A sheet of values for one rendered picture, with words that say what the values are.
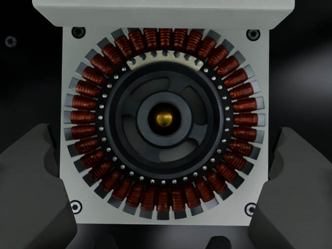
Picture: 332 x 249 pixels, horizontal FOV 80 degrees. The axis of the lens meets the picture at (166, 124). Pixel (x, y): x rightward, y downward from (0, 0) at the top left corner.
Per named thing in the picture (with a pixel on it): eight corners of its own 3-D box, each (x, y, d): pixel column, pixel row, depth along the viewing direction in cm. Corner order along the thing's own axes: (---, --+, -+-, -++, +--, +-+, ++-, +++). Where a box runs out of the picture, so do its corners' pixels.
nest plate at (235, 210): (260, 219, 15) (268, 227, 14) (66, 216, 15) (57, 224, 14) (262, 26, 16) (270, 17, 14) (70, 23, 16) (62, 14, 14)
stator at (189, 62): (242, 200, 14) (269, 226, 11) (85, 197, 14) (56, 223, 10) (243, 43, 14) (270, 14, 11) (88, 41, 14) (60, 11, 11)
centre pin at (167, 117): (178, 134, 14) (180, 135, 12) (150, 133, 14) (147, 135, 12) (178, 106, 14) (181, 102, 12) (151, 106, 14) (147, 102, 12)
